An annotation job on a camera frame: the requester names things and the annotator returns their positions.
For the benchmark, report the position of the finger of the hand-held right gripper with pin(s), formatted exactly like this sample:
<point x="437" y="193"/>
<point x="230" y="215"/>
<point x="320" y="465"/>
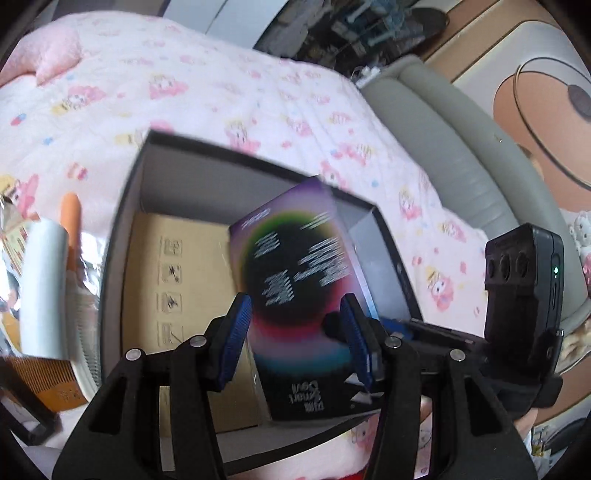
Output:
<point x="438" y="334"/>

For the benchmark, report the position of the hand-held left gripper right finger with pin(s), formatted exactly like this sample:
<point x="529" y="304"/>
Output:
<point x="358" y="341"/>

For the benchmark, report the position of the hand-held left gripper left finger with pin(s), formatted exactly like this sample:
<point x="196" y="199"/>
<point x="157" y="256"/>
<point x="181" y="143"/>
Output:
<point x="235" y="337"/>

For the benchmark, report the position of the black cardboard container box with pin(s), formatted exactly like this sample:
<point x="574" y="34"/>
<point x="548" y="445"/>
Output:
<point x="184" y="184"/>

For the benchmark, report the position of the person's right forearm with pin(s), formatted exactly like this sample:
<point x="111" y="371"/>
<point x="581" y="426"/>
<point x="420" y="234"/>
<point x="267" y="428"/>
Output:
<point x="521" y="422"/>

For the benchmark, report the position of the brown cardboard box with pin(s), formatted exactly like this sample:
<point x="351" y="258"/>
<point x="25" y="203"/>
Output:
<point x="194" y="277"/>

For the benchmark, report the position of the white plush toy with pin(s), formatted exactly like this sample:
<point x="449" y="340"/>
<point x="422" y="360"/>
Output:
<point x="579" y="230"/>

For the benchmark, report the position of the white ribbed object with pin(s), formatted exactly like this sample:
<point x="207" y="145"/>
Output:
<point x="85" y="341"/>

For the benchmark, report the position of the orange cylindrical object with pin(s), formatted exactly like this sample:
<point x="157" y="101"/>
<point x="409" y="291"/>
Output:
<point x="71" y="217"/>

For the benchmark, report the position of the orange ribbed object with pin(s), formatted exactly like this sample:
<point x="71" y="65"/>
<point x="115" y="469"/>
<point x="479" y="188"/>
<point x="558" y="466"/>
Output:
<point x="37" y="383"/>

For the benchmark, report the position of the pink cartoon printed blanket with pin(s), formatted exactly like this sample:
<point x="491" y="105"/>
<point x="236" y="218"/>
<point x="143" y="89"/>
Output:
<point x="231" y="92"/>

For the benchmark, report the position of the cluttered dark shelf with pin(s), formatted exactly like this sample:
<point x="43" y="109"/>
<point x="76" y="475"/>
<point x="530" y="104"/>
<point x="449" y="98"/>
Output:
<point x="351" y="27"/>

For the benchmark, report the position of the white wardrobe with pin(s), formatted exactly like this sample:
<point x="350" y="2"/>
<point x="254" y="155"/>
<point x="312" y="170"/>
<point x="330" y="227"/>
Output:
<point x="221" y="14"/>

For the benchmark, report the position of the pink plush pillow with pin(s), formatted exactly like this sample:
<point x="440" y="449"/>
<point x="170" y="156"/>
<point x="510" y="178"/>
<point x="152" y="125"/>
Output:
<point x="60" y="53"/>

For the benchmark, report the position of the grey padded bed frame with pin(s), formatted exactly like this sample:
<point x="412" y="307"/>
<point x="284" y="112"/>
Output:
<point x="461" y="152"/>

